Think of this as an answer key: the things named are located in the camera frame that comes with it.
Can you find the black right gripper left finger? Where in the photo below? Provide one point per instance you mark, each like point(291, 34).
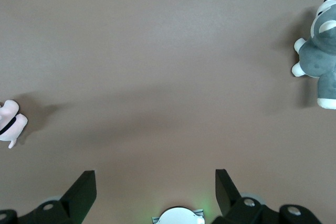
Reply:
point(76, 197)

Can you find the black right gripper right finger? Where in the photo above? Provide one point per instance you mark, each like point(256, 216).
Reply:
point(228, 197)

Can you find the pale pink dog plush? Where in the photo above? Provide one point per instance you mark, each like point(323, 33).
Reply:
point(10, 107)

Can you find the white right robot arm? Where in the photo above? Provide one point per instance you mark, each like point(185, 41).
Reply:
point(178, 216)

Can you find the grey white husky plush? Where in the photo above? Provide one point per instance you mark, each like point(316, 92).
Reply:
point(317, 61)

